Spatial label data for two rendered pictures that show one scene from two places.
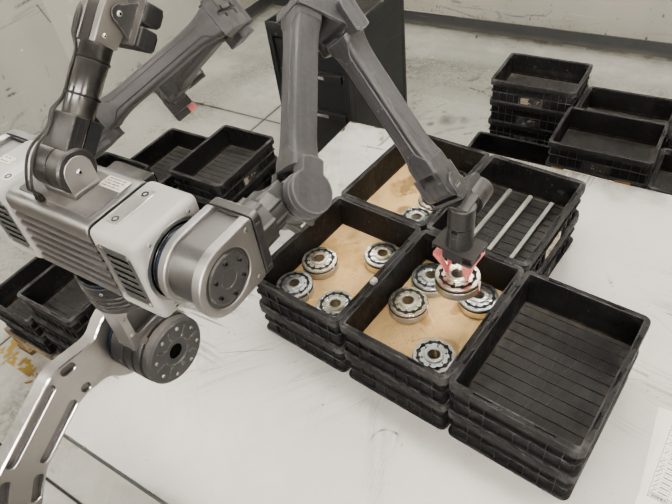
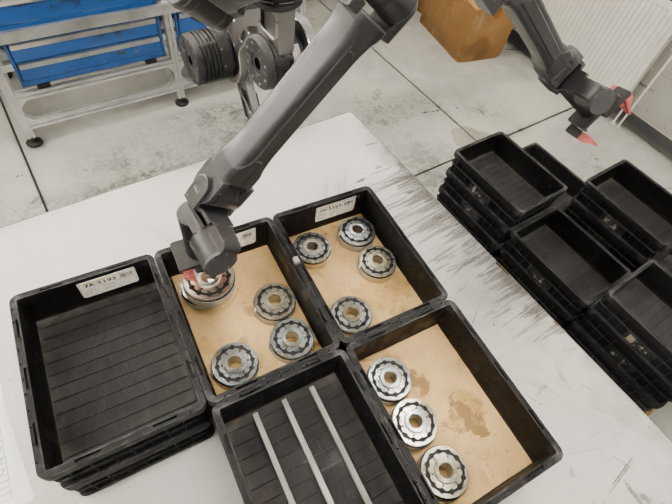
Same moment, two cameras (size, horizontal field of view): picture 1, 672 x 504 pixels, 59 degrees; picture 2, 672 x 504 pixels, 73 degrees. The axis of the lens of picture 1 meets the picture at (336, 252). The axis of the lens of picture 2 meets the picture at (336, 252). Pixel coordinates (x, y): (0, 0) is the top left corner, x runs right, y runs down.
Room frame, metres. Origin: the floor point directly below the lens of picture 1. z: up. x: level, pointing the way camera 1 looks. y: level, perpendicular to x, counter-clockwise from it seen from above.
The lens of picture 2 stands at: (1.20, -0.68, 1.85)
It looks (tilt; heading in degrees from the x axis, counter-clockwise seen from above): 54 degrees down; 99
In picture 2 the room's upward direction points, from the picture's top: 12 degrees clockwise
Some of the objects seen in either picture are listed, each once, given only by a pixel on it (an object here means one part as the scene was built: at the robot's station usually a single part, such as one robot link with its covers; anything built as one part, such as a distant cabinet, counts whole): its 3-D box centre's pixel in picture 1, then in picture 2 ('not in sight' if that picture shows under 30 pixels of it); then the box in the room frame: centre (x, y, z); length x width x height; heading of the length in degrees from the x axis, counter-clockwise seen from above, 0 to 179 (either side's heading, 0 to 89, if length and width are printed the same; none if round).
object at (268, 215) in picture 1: (254, 223); not in sight; (0.70, 0.12, 1.45); 0.09 x 0.08 x 0.12; 52
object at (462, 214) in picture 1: (462, 212); (197, 224); (0.90, -0.27, 1.23); 0.07 x 0.06 x 0.07; 141
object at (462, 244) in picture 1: (460, 236); (200, 242); (0.89, -0.26, 1.17); 0.10 x 0.07 x 0.07; 45
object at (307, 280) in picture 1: (294, 284); (357, 230); (1.13, 0.13, 0.86); 0.10 x 0.10 x 0.01
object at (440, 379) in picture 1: (433, 298); (244, 299); (0.95, -0.22, 0.92); 0.40 x 0.30 x 0.02; 136
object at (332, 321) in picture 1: (337, 254); (356, 257); (1.16, 0.00, 0.92); 0.40 x 0.30 x 0.02; 136
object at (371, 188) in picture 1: (416, 189); (441, 407); (1.44, -0.28, 0.87); 0.40 x 0.30 x 0.11; 136
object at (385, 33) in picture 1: (344, 84); not in sight; (2.97, -0.19, 0.45); 0.60 x 0.45 x 0.90; 142
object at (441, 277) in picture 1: (457, 275); (208, 278); (0.90, -0.26, 1.04); 0.10 x 0.10 x 0.01
